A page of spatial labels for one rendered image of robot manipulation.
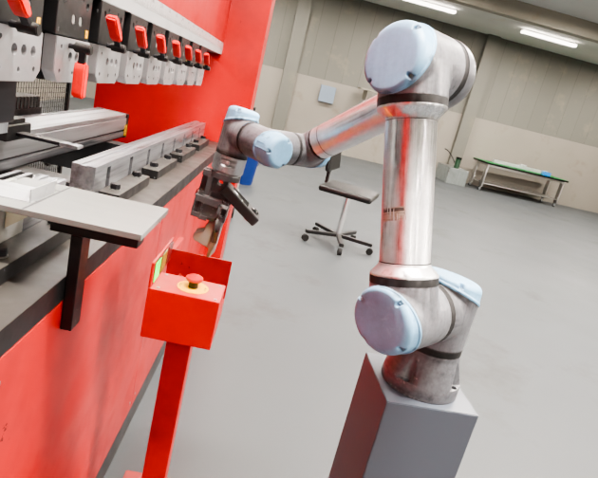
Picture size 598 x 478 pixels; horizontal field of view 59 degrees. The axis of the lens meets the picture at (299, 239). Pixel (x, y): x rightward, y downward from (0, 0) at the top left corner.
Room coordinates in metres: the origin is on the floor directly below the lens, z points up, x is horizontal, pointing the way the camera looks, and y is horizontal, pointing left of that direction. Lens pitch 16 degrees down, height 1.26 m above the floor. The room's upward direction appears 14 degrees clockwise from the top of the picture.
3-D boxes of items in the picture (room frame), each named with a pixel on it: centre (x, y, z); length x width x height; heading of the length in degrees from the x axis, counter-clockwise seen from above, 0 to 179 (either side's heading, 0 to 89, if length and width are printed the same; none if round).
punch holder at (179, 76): (1.99, 0.61, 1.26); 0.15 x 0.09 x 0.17; 4
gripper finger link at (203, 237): (1.19, 0.22, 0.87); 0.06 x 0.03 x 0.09; 94
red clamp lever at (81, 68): (0.98, 0.47, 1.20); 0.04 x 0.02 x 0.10; 94
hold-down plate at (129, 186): (1.43, 0.51, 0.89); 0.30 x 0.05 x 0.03; 4
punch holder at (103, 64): (1.19, 0.55, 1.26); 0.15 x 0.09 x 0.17; 4
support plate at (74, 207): (0.83, 0.37, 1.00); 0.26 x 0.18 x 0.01; 94
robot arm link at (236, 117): (1.21, 0.19, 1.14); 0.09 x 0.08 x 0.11; 47
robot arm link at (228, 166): (1.21, 0.20, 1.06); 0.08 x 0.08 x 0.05
